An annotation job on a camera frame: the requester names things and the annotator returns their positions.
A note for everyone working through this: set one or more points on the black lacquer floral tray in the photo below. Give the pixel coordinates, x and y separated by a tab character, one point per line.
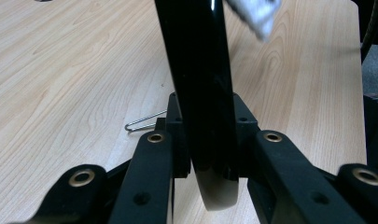
199	77

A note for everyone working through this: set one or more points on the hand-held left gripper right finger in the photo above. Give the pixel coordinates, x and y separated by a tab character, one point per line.
286	180

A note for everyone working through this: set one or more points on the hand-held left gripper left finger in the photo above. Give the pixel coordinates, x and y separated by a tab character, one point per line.
152	174

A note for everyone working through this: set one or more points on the white dotted cloth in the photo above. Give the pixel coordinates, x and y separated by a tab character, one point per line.
258	15

